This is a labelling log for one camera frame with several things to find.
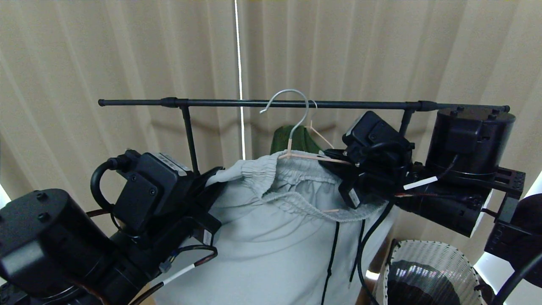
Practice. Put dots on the white laundry basket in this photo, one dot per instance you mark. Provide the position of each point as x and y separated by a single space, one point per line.
436 254

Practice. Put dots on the green printed shirt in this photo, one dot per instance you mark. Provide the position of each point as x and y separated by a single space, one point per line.
296 142

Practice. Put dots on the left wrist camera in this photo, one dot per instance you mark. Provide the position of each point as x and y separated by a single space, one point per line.
144 199

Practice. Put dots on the black clothes rack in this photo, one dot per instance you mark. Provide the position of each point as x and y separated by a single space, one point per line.
211 103

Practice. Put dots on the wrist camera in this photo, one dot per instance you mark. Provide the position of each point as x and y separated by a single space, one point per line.
144 199
372 135

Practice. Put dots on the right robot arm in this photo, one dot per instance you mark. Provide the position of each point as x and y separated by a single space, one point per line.
465 140

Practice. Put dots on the beige curtain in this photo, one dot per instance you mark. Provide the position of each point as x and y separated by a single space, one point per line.
360 42

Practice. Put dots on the pale grey garment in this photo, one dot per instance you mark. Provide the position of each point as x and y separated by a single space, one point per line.
275 254

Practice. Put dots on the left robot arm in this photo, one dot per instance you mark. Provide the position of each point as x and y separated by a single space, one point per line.
42 245

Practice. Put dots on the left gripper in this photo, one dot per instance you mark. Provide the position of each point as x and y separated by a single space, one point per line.
169 241

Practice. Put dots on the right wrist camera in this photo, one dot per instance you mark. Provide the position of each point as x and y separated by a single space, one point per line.
372 135

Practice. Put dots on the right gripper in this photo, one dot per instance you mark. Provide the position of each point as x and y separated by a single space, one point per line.
372 186

